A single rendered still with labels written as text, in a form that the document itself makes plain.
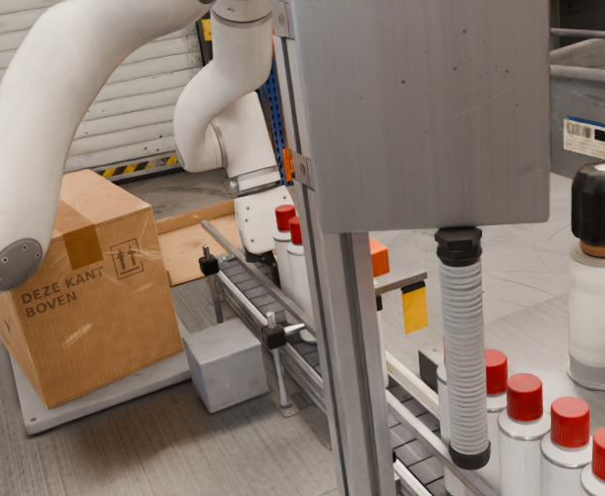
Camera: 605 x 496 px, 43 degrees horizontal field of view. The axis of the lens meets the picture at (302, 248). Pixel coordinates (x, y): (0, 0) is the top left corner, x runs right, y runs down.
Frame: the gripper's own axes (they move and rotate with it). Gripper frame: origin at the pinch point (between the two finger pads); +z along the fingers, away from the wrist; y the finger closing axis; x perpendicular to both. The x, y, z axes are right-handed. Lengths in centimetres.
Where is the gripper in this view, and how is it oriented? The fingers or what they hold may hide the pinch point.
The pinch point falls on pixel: (282, 277)
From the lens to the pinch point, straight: 132.2
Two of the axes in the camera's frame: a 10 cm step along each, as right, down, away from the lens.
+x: -3.4, 0.1, 9.4
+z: 2.6, 9.6, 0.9
